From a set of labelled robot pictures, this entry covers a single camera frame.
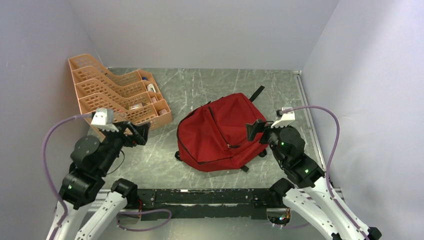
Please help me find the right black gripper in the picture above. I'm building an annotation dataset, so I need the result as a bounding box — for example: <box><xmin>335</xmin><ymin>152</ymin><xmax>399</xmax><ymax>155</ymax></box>
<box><xmin>245</xmin><ymin>118</ymin><xmax>289</xmax><ymax>166</ymax></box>

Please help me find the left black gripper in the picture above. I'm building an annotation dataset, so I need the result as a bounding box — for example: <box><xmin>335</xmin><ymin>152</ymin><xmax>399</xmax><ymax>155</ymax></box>
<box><xmin>96</xmin><ymin>119</ymin><xmax>150</xmax><ymax>174</ymax></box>

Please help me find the red backpack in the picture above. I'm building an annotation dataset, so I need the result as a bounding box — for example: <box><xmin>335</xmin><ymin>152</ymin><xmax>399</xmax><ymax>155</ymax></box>
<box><xmin>174</xmin><ymin>85</ymin><xmax>267</xmax><ymax>172</ymax></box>

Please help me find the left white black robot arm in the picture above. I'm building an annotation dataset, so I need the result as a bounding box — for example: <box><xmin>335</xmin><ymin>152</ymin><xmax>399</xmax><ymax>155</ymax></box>
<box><xmin>47</xmin><ymin>121</ymin><xmax>151</xmax><ymax>240</ymax></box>

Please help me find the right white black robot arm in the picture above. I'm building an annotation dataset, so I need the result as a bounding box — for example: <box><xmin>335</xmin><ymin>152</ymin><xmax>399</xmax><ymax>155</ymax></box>
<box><xmin>245</xmin><ymin>119</ymin><xmax>383</xmax><ymax>240</ymax></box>

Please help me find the orange plastic file organizer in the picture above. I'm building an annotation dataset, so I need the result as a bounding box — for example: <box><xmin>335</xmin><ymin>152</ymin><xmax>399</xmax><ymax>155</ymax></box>
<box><xmin>68</xmin><ymin>53</ymin><xmax>173</xmax><ymax>129</ymax></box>

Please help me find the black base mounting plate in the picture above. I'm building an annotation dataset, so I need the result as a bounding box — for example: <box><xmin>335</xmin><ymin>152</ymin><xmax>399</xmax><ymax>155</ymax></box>
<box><xmin>125</xmin><ymin>188</ymin><xmax>287</xmax><ymax>220</ymax></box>

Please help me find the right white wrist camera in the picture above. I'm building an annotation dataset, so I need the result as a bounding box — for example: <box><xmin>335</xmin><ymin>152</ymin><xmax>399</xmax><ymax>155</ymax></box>
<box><xmin>271</xmin><ymin>107</ymin><xmax>296</xmax><ymax>128</ymax></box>

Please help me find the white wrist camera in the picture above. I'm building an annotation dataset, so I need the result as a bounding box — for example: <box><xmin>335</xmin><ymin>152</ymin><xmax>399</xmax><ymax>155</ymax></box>
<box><xmin>271</xmin><ymin>107</ymin><xmax>296</xmax><ymax>128</ymax></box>
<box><xmin>90</xmin><ymin>107</ymin><xmax>119</xmax><ymax>132</ymax></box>

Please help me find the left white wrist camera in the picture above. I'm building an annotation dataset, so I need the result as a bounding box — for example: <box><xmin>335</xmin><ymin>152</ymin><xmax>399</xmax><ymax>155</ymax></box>
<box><xmin>90</xmin><ymin>107</ymin><xmax>119</xmax><ymax>132</ymax></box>

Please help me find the aluminium frame rail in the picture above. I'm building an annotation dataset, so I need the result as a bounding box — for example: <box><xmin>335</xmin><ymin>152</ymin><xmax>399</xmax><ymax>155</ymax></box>
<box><xmin>46</xmin><ymin>188</ymin><xmax>355</xmax><ymax>240</ymax></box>

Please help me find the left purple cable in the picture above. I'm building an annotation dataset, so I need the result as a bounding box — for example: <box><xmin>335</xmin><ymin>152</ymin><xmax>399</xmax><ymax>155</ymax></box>
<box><xmin>41</xmin><ymin>112</ymin><xmax>172</xmax><ymax>240</ymax></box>

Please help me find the purple cable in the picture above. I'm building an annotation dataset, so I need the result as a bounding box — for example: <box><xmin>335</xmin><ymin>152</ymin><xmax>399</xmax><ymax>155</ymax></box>
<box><xmin>41</xmin><ymin>112</ymin><xmax>172</xmax><ymax>240</ymax></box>
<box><xmin>276</xmin><ymin>105</ymin><xmax>370</xmax><ymax>240</ymax></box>

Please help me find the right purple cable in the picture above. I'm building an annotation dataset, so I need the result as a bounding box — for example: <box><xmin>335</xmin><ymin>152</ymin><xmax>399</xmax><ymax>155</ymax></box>
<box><xmin>276</xmin><ymin>105</ymin><xmax>370</xmax><ymax>240</ymax></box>

